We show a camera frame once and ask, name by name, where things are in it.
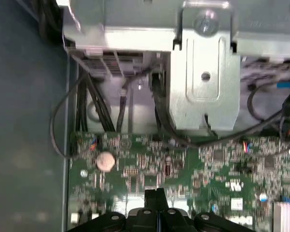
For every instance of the large silver cage screw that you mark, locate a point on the large silver cage screw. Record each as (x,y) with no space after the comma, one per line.
(206,23)

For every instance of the black open PC case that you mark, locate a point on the black open PC case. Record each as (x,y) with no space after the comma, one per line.
(26,120)

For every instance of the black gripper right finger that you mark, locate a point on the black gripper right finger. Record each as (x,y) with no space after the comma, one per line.
(164,217)

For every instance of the silver motherboard screw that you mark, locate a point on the silver motherboard screw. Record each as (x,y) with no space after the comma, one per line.
(83,173)

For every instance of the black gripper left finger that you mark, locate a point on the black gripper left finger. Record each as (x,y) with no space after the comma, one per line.
(149,217)

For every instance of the metal drive cage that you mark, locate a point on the metal drive cage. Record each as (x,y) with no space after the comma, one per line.
(203,101)

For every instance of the green motherboard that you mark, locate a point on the green motherboard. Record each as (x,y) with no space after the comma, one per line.
(207,174)

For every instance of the small silver heat sink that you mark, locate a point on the small silver heat sink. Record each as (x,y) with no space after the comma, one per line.
(287,217)

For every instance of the round coin battery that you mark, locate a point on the round coin battery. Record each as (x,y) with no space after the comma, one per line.
(105,162)

